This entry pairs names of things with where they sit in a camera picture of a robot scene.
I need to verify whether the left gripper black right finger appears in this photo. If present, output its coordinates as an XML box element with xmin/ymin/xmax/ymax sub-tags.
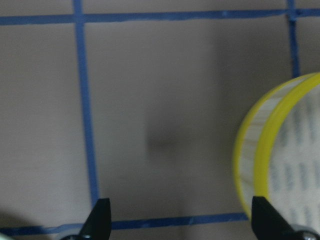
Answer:
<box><xmin>251</xmin><ymin>196</ymin><xmax>300</xmax><ymax>240</ymax></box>

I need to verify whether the light green plate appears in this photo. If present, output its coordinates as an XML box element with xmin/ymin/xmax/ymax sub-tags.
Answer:
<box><xmin>0</xmin><ymin>233</ymin><xmax>15</xmax><ymax>240</ymax></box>

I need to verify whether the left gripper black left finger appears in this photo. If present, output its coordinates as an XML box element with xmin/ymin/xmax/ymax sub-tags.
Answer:
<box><xmin>78</xmin><ymin>198</ymin><xmax>111</xmax><ymax>240</ymax></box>

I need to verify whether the yellow steamer bottom layer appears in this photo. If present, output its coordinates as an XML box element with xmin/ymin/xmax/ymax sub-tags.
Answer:
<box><xmin>232</xmin><ymin>72</ymin><xmax>320</xmax><ymax>219</ymax></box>

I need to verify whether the bottom layer liner cloth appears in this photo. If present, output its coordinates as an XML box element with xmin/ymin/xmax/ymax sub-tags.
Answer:
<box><xmin>268</xmin><ymin>86</ymin><xmax>320</xmax><ymax>232</ymax></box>

